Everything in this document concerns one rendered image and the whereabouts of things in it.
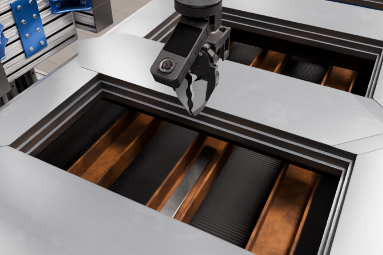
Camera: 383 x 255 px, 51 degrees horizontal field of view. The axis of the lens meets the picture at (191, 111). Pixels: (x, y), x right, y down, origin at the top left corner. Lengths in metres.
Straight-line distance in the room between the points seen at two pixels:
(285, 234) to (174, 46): 0.45
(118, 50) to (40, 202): 0.46
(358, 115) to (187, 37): 0.41
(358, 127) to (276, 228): 0.26
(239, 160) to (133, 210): 0.57
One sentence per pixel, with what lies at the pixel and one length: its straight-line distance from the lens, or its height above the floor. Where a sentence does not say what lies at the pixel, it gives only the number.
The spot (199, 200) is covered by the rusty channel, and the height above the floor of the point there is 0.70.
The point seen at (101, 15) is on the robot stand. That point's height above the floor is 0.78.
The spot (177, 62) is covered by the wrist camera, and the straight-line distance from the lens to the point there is 0.58.
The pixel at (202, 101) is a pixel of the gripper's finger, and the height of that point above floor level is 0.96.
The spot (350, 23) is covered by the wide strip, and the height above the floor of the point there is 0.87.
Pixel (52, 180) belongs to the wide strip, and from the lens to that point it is 0.71.
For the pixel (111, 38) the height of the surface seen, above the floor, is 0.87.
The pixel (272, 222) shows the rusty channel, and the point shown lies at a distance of 0.87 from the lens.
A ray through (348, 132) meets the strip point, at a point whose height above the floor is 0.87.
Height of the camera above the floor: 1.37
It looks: 39 degrees down
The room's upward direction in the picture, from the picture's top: straight up
